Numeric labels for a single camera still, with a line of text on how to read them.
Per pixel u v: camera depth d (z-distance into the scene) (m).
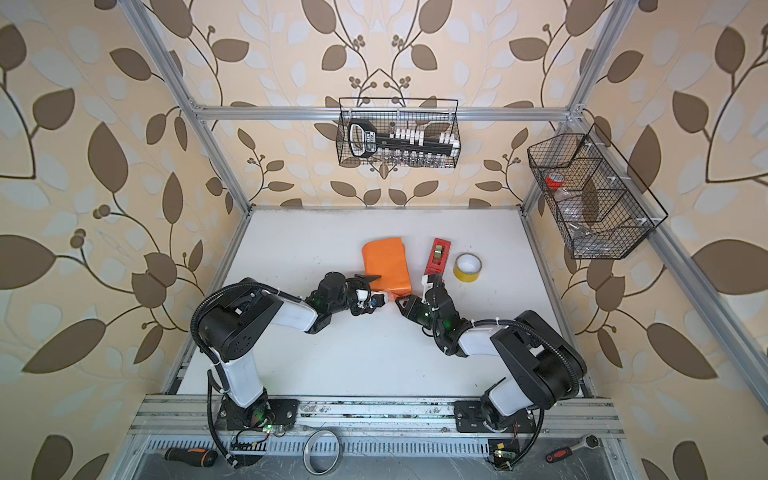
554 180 0.88
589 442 0.70
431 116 0.91
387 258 0.99
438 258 0.99
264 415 0.71
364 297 0.82
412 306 0.79
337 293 0.77
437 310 0.68
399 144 0.85
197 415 0.76
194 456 0.68
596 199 0.77
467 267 1.02
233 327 0.50
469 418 0.73
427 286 0.83
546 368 0.44
